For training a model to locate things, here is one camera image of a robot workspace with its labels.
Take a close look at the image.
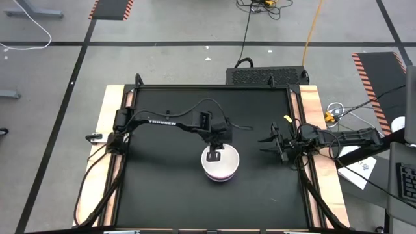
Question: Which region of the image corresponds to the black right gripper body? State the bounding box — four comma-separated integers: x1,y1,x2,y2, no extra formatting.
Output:
271,122,303,163

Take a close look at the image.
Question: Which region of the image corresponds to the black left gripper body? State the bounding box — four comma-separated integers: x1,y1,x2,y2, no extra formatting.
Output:
203,122,233,152

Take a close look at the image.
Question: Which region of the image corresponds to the white bowl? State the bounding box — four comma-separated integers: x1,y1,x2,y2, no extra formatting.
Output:
201,144,241,178

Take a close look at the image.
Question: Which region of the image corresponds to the pink bowl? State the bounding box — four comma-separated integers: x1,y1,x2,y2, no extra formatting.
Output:
203,170,238,179

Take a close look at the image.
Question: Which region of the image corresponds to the wooden table side board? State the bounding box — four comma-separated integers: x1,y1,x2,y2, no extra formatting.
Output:
291,84,351,228
71,84,135,228

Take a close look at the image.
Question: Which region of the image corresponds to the black computer case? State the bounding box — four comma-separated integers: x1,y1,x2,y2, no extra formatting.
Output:
226,66,310,86

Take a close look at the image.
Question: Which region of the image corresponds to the white paper sheet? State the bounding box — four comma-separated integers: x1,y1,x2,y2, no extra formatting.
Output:
337,146,378,190

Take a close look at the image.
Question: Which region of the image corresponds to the black hazard-striped floor mat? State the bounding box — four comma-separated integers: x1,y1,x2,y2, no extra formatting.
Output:
88,0,135,21
352,51,408,137

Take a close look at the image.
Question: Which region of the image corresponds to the white round cup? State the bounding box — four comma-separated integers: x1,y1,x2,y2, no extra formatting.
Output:
390,116,407,133

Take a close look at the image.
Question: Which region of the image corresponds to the grey desk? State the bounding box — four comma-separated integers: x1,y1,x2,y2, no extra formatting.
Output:
385,141,416,227

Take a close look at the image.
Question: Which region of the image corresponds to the black table clamp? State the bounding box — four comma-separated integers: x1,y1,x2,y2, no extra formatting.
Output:
85,132,109,144

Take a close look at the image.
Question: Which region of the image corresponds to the black keyboard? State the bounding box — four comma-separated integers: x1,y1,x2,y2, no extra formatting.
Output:
396,162,416,204

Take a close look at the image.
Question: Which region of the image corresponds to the grey upright panel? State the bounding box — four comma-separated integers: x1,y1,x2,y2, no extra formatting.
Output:
404,64,416,146

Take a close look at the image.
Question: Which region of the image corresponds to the grey table foot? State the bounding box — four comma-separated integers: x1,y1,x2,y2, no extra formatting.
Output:
0,89,22,99

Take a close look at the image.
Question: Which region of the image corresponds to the grey table leg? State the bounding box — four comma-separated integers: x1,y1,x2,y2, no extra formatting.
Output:
5,0,64,19

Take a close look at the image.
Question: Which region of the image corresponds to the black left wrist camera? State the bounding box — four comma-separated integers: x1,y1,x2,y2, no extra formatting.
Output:
198,111,212,128

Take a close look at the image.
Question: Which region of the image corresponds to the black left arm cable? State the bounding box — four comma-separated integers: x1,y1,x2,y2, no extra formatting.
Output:
125,97,254,131

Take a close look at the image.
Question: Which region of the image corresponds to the black aluminium table frame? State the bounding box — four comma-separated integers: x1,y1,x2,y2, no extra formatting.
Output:
73,83,350,234

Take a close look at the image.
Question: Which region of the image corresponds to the white coiled cable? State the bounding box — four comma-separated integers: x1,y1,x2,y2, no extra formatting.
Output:
326,101,386,137

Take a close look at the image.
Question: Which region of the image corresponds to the thin black cable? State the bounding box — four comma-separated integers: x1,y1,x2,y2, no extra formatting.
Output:
337,84,407,118

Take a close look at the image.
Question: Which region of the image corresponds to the black power cable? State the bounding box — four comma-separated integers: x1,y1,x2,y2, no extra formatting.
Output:
239,3,254,69

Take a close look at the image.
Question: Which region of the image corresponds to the yellow cable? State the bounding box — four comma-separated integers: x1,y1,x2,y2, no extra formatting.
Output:
302,0,325,67

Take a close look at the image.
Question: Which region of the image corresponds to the black cable bundle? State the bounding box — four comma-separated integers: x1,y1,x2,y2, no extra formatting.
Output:
236,0,294,21

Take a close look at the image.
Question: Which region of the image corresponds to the white floor cable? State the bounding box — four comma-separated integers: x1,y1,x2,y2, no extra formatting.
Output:
0,0,53,51

